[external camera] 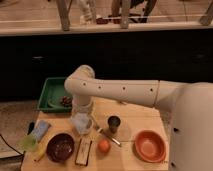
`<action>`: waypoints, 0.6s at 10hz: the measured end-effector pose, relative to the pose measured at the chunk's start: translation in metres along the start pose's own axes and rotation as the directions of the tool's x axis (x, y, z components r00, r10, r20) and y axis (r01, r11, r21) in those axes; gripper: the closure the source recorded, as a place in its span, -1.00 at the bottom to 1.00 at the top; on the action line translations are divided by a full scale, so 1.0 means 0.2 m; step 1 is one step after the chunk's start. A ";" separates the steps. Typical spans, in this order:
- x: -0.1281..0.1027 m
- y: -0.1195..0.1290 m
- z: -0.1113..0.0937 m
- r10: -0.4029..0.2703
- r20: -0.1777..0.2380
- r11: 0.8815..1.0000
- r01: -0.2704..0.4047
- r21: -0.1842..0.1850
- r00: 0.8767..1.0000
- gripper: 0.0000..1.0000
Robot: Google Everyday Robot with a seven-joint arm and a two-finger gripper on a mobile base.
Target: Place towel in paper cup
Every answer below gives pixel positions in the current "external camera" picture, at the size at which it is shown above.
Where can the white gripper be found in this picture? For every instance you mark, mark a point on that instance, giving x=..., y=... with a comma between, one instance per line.
x=82, y=123

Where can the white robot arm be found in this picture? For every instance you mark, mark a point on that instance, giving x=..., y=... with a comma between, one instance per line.
x=191, y=106

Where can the dark metal cup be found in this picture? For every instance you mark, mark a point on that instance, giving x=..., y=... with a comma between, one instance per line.
x=113, y=123

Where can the blue folded towel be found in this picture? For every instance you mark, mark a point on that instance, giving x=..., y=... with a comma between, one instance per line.
x=40, y=130

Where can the green paper cup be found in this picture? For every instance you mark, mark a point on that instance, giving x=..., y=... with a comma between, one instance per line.
x=28, y=143

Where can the metal spoon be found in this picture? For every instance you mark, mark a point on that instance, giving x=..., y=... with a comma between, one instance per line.
x=101, y=131

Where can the dark red object in tray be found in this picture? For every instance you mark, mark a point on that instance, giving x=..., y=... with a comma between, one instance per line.
x=66, y=101

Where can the orange round fruit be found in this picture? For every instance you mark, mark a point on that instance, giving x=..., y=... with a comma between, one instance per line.
x=104, y=146

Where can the wooden rectangular block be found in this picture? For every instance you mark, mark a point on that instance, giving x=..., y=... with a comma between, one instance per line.
x=82, y=156

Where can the dark brown bowl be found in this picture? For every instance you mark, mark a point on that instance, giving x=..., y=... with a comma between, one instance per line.
x=60, y=148

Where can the green plastic tray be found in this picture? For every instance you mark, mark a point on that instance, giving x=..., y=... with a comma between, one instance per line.
x=51, y=96

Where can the yellow banana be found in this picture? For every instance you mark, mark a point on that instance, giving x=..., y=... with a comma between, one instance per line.
x=39, y=153

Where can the orange plastic bowl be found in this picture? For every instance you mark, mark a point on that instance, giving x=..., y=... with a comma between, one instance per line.
x=150, y=146

